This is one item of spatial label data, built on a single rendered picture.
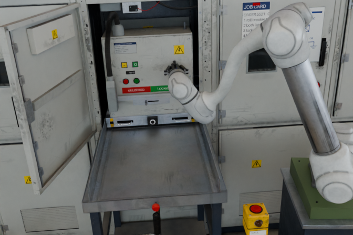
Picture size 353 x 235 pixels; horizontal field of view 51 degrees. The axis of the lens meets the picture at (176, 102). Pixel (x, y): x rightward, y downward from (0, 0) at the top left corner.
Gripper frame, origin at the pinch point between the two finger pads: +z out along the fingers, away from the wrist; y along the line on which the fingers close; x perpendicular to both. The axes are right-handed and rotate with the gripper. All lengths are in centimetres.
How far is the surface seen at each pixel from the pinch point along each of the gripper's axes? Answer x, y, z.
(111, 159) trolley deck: -38, -36, -31
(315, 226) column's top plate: -48, 51, -78
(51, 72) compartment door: 8, -59, -27
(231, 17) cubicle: 24.1, 31.5, 1.7
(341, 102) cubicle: -29, 98, 2
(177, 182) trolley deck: -38, -4, -55
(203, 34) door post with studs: 15.2, 16.3, 3.7
